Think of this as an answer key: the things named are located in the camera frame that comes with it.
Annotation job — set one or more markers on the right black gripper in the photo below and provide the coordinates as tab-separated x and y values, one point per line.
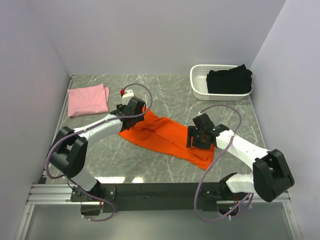
192	131

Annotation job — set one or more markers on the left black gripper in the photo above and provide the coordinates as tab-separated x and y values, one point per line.
121	107

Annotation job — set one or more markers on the orange t shirt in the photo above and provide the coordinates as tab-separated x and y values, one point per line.
166	136

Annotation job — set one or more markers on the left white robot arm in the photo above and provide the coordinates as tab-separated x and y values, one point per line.
67	155

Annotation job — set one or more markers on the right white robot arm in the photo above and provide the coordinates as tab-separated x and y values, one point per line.
271	175

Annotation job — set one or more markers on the folded pink t shirt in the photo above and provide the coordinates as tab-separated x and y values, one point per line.
88	100

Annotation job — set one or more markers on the white perforated plastic basket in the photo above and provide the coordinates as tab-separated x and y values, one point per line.
198	74

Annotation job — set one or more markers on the black t shirt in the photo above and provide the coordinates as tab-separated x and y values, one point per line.
234	81

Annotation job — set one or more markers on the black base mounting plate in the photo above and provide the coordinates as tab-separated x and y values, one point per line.
166	196

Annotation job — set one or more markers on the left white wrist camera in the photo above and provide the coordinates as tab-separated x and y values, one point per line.
126	95

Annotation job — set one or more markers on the aluminium frame rail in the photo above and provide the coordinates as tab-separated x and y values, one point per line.
41	194

